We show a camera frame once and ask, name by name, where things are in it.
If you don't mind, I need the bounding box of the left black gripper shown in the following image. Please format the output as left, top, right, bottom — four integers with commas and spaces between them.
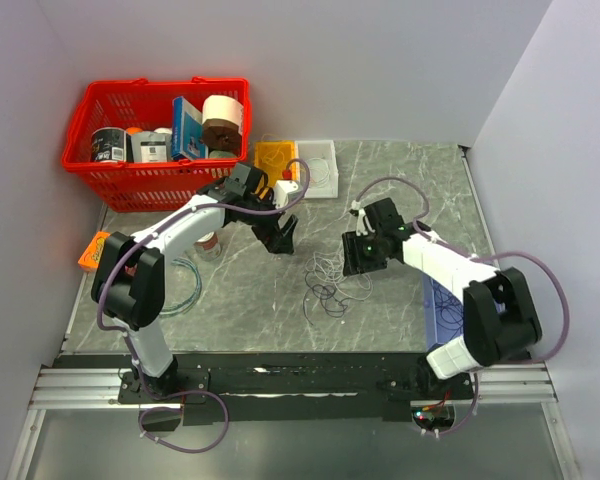
242, 189, 298, 255

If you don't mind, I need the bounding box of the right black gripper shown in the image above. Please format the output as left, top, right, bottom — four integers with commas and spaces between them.
342, 229, 388, 277

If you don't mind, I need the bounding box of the cable pile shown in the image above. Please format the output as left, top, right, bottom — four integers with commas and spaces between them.
302, 249, 374, 329

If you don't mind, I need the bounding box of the white cable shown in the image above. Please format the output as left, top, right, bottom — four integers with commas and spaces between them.
303, 157, 331, 186

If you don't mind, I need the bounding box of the yellow cable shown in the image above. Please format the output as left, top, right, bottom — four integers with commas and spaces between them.
259, 132, 294, 174

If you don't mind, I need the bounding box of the dark purple cable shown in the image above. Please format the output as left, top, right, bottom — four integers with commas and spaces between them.
432, 282, 466, 326

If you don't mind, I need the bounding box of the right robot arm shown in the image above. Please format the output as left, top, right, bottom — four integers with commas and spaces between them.
342, 198, 542, 399

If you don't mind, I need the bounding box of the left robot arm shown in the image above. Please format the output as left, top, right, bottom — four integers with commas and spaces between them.
91, 162, 308, 402

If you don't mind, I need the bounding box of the small tin can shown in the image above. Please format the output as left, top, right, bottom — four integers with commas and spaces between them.
194, 232, 222, 261

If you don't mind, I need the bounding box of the yellow plastic bin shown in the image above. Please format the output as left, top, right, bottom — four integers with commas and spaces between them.
253, 141, 298, 187

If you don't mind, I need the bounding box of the blue plastic bin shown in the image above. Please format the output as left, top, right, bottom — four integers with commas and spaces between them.
422, 274, 463, 350

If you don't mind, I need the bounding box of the white plastic bin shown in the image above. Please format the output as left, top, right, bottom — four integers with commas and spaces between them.
296, 140, 339, 199

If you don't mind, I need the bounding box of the brown round object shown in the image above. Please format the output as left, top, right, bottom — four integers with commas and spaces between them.
202, 119, 242, 153

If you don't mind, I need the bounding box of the blue book box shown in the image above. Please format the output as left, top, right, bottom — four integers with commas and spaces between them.
171, 96, 208, 161

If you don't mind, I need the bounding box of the white paper roll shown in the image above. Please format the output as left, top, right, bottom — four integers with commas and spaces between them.
202, 95, 244, 135

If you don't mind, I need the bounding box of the grey labelled can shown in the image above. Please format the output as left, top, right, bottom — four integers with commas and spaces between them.
130, 131, 171, 164

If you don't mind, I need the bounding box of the orange pink snack box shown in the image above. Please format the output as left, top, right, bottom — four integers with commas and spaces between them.
78, 231, 110, 272

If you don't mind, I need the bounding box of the black labelled can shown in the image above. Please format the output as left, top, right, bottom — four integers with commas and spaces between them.
90, 127, 127, 163

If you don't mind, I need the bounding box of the red plastic shopping basket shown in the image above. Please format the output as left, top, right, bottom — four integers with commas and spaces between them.
61, 77, 252, 213

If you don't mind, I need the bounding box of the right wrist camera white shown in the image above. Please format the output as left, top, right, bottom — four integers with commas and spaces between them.
350, 200, 373, 236

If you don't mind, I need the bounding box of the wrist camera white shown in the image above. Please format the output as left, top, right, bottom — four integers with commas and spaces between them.
350, 200, 373, 236
273, 170, 302, 209

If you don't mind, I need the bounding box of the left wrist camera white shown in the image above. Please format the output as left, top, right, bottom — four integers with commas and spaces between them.
273, 170, 302, 209

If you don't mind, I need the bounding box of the green coiled cable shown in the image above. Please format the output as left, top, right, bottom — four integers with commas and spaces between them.
158, 256, 203, 318

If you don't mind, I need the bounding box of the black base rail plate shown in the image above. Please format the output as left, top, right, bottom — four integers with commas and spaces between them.
117, 352, 476, 427

